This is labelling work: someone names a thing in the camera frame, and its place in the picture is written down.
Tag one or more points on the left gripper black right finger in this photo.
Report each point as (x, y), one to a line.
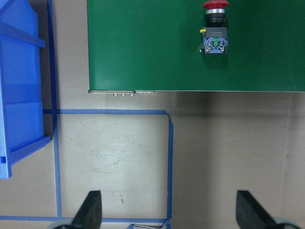
(250, 214)

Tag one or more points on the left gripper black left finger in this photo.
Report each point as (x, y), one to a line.
(89, 216)

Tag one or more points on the red mushroom push button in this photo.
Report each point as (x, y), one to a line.
(214, 33)

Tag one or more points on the blue plastic bin left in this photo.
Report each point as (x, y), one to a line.
(21, 112)

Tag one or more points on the green conveyor belt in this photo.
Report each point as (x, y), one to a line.
(156, 45)

